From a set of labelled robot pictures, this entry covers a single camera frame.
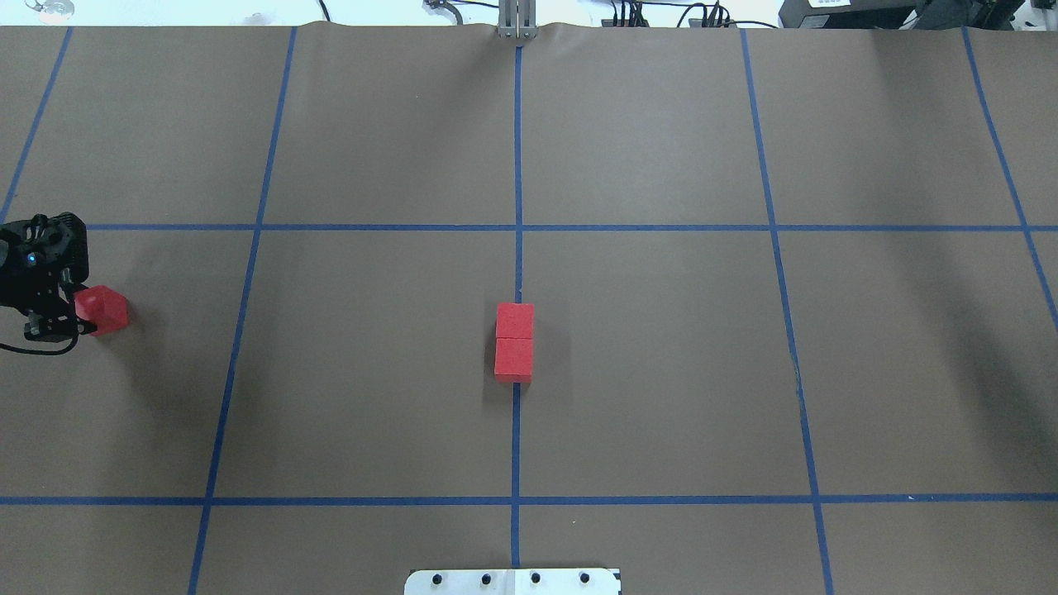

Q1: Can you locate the small round silver object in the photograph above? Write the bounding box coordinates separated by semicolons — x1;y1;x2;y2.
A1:
24;0;76;24

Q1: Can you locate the aluminium frame post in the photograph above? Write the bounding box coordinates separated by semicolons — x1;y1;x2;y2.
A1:
496;0;539;40

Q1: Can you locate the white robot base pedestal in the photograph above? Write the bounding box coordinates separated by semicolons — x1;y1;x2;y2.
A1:
403;567;623;594

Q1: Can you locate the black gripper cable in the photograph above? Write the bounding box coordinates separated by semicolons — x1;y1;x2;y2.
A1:
0;331;83;357

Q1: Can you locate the red block placed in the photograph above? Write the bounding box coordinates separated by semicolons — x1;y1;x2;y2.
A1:
495;302;534;340
493;336;534;383
74;285;130;336

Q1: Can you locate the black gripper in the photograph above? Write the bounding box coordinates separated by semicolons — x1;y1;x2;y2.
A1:
1;248;83;340

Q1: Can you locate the black box with label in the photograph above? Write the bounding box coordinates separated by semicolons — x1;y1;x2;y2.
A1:
778;1;916;30

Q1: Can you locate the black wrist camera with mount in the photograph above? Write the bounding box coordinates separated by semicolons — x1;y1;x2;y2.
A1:
1;213;90;285

